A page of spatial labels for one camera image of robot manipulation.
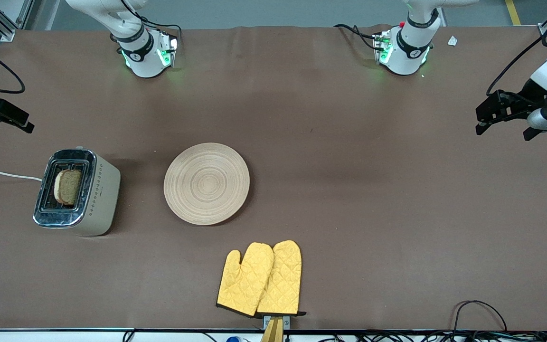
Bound slice of brown toast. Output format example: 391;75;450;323
54;169;83;206

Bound round wooden plate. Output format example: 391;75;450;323
163;142;251;226

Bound cream and chrome toaster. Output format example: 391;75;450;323
33;146;122;237

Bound base connector box green lights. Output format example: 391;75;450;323
158;31;179;68

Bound table cover mat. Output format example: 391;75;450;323
0;24;547;332

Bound yellow quilted oven mitt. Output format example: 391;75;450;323
216;242;275;317
256;240;303;315

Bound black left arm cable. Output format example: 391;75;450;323
486;9;547;96

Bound white toaster power cord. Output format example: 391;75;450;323
0;170;43;182

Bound aluminium frame profile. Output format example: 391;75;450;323
0;0;35;42

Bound black base cable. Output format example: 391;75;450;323
121;0;183;38
333;23;379;50

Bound black looped cable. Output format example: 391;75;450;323
451;300;509;333

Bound bundle of black cables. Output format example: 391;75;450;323
321;330;547;342

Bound wooden stick with metal bracket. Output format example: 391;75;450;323
260;314;291;342

